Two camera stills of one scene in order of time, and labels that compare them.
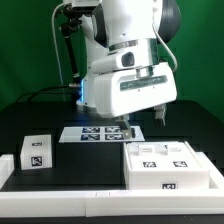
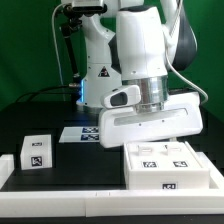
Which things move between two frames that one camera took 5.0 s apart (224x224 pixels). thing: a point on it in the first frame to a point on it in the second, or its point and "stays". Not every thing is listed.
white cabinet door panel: (148, 155) stays
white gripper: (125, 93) to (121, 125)
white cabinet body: (164, 165) stays
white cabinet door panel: (177, 155) stays
